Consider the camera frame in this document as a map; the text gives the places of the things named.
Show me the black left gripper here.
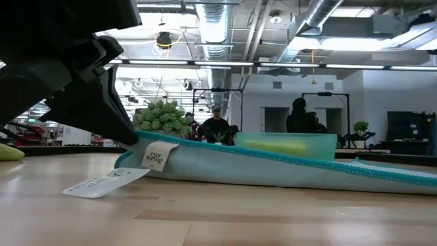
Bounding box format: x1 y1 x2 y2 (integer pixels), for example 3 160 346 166
0 0 143 146

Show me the dark cabinet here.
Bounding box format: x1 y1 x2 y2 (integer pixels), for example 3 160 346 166
380 111 437 156

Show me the white paper hang tag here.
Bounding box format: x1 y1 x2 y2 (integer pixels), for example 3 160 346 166
61 167 151 200

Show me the person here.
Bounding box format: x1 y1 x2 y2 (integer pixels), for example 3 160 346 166
285 97 317 134
197 104 230 144
309 111 328 134

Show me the overhead light bar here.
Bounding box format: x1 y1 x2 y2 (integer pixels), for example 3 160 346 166
109 59 437 72

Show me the yellow hanging fixture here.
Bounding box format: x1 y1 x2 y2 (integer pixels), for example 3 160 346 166
309 49 317 85

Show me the black background frame stand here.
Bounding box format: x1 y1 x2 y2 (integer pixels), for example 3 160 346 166
192 87 244 133
301 91 350 135

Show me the black ceiling-mounted camera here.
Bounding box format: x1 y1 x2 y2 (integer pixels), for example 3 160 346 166
155 31 174 49

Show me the potted artificial green plant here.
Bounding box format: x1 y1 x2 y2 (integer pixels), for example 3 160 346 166
132 99 193 138

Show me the lime green microfiber towel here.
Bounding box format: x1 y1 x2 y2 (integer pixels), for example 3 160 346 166
0 142 25 162

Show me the teal plastic basket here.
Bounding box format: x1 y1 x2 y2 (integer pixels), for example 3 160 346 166
234 132 338 161

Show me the cream sewn towel label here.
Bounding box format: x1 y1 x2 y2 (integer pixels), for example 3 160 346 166
141 139 180 173

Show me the silver ventilation duct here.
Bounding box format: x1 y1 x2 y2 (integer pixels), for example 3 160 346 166
195 2 234 117
272 0 344 64

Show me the black aluminium table frame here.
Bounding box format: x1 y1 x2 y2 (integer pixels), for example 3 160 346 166
15 146 437 167

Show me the white pillar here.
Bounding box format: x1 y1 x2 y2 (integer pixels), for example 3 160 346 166
62 124 92 146

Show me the light blue microfiber towel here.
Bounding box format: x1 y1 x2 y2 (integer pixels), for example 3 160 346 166
114 129 437 196

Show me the small background potted plant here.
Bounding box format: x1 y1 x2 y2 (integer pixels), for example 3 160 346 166
353 120 369 150

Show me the red background equipment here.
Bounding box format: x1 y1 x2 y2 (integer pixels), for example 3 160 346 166
5 121 48 147

